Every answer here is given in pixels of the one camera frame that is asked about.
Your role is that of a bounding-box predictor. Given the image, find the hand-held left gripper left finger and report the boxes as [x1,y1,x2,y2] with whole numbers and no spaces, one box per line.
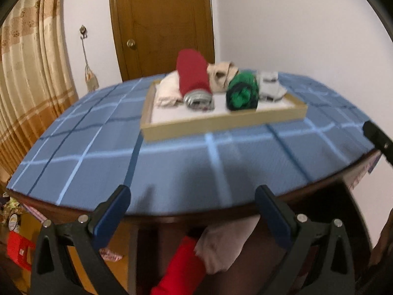
[30,184,132,295]

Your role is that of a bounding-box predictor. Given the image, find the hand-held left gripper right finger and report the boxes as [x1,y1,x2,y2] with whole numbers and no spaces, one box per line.
[254,184,357,295]

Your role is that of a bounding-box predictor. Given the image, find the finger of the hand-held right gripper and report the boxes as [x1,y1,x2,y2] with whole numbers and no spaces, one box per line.
[362,121,393,164]

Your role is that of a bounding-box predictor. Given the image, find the light pink underwear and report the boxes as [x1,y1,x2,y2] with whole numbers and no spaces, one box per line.
[194,216,262,275]

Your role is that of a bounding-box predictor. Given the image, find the bright red underwear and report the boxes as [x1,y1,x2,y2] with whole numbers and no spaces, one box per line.
[150,236,207,295]

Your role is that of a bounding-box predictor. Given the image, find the shallow wooden tray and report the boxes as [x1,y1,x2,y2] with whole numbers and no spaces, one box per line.
[139,78,309,143]

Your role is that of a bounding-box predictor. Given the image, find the grey underwear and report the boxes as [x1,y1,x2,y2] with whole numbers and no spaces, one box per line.
[256,70,288,103]

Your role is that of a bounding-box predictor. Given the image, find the green and black underwear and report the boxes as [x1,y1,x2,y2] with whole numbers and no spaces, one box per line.
[225,71,260,111]

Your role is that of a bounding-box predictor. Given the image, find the pale pink dotted underwear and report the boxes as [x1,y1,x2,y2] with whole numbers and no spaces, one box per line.
[154,71,185,109]

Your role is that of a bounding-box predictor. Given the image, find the beige dotted underwear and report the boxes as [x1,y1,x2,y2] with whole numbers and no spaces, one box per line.
[206,61,240,93]

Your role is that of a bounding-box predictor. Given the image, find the dark red underwear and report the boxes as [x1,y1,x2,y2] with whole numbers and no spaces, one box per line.
[176,48,215,111]

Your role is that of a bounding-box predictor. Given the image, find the dark wooden table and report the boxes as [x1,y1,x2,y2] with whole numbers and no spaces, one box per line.
[6,150,381,295]

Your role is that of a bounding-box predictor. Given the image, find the blue plaid tablecloth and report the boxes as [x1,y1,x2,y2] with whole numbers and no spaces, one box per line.
[6,72,381,217]

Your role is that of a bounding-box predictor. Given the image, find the red plastic box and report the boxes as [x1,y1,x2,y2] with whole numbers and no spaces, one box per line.
[6,230,36,270]

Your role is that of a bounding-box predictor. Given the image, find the colourful patterned bag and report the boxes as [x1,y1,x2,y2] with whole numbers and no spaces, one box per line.
[0,192,27,231]

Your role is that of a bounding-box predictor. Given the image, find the curtain tieback tassel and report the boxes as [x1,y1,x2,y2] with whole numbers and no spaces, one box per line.
[81,38,100,93]

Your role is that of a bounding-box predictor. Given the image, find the tan patterned curtain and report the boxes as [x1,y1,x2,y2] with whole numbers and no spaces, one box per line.
[0,0,79,185]

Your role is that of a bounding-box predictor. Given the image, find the brown wooden door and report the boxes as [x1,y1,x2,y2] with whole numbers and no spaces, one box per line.
[108,0,216,82]

